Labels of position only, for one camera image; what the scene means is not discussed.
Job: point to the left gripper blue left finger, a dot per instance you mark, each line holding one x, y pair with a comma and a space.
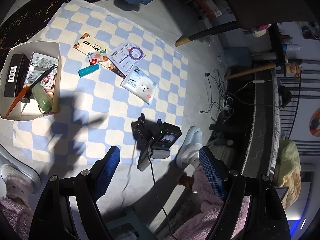
104, 171

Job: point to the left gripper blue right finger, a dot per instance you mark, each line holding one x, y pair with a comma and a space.
215, 171

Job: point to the green bottle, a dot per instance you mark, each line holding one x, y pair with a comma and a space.
44, 101

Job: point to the black tweezers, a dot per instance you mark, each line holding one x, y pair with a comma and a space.
42, 76

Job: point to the round bristle hair brush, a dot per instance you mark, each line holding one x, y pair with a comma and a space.
22, 93

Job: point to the red white sachet packet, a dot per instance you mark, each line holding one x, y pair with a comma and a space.
39, 63

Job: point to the black rectangular box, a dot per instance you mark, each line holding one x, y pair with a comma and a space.
16, 75

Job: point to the light blue slipper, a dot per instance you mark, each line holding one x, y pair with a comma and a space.
188, 154

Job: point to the soft cotton tissue pack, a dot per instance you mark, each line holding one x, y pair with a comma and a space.
138, 83

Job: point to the blue white checkered mat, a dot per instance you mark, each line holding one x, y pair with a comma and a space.
95, 111

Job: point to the teal small tube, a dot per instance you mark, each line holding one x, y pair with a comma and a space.
88, 70

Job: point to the and free booklet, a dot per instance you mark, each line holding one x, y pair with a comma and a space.
96, 52

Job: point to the white hair tie card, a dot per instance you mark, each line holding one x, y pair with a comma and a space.
126, 55

